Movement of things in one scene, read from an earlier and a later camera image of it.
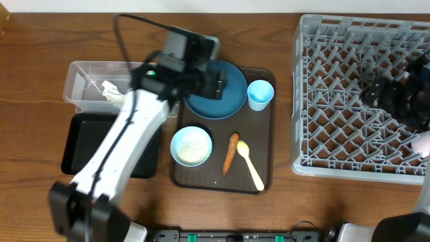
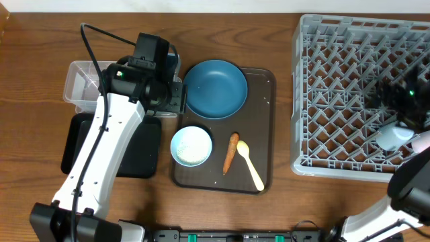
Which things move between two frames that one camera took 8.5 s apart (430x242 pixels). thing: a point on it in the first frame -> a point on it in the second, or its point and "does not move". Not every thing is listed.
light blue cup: [259, 93] -> [391, 138]
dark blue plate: [234, 97] does not move
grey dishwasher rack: [334, 133] does not move
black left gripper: [216, 80] -> [179, 102]
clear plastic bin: [82, 81] does not move
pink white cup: [422, 144] does not move
